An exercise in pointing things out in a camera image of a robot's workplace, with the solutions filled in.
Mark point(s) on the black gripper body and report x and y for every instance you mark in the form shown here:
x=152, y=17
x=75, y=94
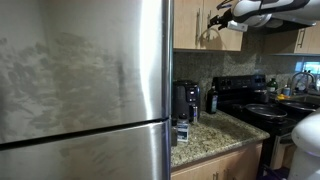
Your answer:
x=233, y=15

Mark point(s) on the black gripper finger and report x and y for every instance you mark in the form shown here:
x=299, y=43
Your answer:
x=224, y=4
x=218, y=20

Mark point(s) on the light wood cabinet door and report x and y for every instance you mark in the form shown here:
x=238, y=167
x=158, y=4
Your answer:
x=221, y=40
x=185, y=23

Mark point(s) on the light wood cabinet beside hood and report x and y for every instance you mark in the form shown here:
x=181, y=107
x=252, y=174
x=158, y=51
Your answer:
x=311, y=40

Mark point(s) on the stainless steel refrigerator door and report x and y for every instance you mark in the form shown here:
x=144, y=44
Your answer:
x=83, y=66

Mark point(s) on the light wood base cabinet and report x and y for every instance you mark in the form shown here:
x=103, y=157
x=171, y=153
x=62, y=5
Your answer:
x=226, y=165

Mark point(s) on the stainless steel freezer door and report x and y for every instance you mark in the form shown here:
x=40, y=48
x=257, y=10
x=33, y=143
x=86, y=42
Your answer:
x=100, y=156

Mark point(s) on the black electric stove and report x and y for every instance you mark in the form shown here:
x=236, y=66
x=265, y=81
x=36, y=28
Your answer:
x=240, y=93

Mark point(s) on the dark glass bottle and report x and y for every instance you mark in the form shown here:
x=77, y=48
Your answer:
x=211, y=98

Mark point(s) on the green glass bottle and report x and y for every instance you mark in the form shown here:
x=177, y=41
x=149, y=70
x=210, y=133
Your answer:
x=272, y=86

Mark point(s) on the black coffee maker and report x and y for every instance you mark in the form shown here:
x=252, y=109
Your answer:
x=185, y=98

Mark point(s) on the chrome kitchen faucet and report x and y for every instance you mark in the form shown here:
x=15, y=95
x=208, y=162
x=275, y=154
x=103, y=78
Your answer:
x=301, y=78

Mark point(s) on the black frying pan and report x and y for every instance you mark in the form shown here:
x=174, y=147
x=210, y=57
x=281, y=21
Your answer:
x=266, y=111

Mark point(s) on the dark wide pan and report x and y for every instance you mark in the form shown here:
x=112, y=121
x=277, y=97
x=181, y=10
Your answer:
x=300, y=105

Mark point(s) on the small clear glass jar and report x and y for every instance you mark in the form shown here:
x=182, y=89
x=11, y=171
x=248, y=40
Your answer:
x=182, y=128

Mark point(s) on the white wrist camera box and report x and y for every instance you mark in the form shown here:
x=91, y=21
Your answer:
x=238, y=26

